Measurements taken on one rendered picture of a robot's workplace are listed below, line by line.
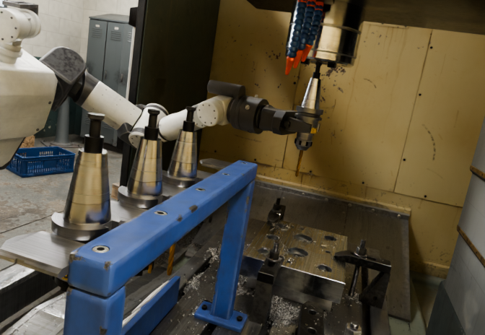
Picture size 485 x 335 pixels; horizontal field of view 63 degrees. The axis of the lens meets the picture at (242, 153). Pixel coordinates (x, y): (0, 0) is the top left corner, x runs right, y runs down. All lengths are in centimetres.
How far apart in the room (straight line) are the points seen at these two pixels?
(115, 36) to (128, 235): 574
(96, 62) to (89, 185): 587
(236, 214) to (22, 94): 53
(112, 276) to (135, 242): 4
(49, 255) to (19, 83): 66
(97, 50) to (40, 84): 522
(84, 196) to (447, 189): 179
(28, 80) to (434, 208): 171
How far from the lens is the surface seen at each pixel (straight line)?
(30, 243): 39
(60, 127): 621
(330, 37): 86
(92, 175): 39
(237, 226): 76
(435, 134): 197
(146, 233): 39
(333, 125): 194
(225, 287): 82
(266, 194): 199
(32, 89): 101
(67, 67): 115
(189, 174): 58
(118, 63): 601
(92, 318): 36
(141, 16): 147
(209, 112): 98
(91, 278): 35
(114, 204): 48
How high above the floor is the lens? 138
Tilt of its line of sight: 11 degrees down
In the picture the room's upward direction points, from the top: 9 degrees clockwise
